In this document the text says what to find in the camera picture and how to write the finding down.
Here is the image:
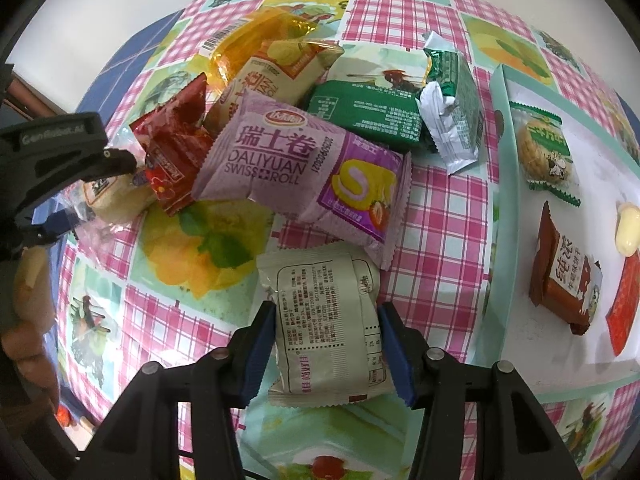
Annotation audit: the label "yellow jelly packet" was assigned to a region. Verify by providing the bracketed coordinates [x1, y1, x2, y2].
[200, 7, 321, 91]

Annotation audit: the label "red cookie packet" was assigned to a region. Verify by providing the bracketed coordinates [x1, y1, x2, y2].
[129, 71, 216, 217]

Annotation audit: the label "cream swiss roll packet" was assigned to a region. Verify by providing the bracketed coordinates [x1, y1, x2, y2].
[202, 37, 346, 133]

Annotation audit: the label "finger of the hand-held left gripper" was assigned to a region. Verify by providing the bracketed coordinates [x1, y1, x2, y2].
[14, 209, 85, 252]
[75, 147, 139, 183]

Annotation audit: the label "white box mint rim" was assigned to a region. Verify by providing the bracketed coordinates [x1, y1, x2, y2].
[472, 64, 640, 403]

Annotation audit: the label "dark green snack packet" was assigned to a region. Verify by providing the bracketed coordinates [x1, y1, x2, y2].
[306, 79, 431, 150]

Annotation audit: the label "pale yellow candy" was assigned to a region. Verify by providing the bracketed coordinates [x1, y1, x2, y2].
[614, 201, 640, 258]

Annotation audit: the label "white printed snack packet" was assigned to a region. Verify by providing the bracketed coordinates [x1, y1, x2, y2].
[256, 240, 396, 407]

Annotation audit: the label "green milk cracker packet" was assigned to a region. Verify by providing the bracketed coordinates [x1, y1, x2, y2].
[509, 101, 582, 207]

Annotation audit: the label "clear bun packet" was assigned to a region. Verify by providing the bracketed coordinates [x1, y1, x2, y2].
[60, 170, 158, 241]

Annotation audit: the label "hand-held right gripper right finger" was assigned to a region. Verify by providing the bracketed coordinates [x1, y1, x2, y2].
[376, 302, 583, 480]

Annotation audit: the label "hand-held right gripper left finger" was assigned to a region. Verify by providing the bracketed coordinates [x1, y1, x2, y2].
[70, 301, 278, 480]

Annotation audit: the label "maroon biscuit packet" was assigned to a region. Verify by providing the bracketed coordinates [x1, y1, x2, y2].
[529, 201, 604, 337]

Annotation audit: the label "brown wooden frame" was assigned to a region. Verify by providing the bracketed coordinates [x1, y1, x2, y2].
[9, 71, 67, 117]

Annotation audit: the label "purple swiss roll packet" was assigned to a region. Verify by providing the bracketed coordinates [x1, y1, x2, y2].
[191, 89, 413, 271]

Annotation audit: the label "person's left hand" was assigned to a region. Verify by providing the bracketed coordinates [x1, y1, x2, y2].
[0, 247, 58, 411]

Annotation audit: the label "blue checked cloth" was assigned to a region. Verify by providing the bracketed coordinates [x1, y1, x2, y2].
[47, 14, 176, 431]

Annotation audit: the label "green packet silver ends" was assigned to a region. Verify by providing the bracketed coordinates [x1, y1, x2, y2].
[416, 31, 487, 177]

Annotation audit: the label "red gold-patterned cake packet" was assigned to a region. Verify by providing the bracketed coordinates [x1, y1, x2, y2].
[605, 255, 640, 357]

